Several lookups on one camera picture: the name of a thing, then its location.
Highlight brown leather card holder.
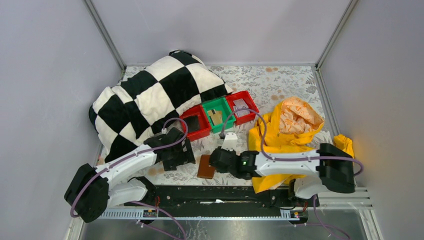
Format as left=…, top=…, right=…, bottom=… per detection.
left=197, top=154, right=216, bottom=179

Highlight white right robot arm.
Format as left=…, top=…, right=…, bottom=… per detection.
left=209, top=143, right=356, bottom=200

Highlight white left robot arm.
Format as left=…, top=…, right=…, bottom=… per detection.
left=64, top=127, right=195, bottom=223

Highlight black card in red bin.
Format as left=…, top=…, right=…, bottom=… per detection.
left=184, top=115, right=200, bottom=133

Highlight gold cards in green bin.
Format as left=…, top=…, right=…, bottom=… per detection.
left=207, top=109, right=223, bottom=126

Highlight white cards in red bin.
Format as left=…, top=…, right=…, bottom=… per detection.
left=233, top=98, right=251, bottom=118

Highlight left red plastic bin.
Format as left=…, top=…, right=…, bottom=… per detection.
left=180, top=104, right=212, bottom=142

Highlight red plastic bin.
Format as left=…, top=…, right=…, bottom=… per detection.
left=180, top=104, right=212, bottom=142
left=225, top=90, right=259, bottom=126

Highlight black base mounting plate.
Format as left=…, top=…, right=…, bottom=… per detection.
left=123, top=184, right=321, bottom=219

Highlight green plastic bin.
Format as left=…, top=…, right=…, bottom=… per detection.
left=202, top=97, right=232, bottom=134

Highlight black white checkered blanket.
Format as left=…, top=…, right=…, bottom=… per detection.
left=88, top=50, right=232, bottom=162

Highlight right red plastic bin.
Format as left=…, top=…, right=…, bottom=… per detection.
left=225, top=90, right=259, bottom=126

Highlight yellow raincoat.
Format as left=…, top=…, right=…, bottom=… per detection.
left=247, top=96, right=355, bottom=193

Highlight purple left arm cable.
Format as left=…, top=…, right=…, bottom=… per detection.
left=69, top=117, right=189, bottom=219

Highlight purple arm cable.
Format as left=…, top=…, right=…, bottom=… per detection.
left=69, top=117, right=189, bottom=219
left=219, top=107, right=365, bottom=177

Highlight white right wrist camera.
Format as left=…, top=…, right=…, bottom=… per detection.
left=221, top=132, right=238, bottom=151

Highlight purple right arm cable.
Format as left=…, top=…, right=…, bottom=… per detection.
left=219, top=107, right=365, bottom=177

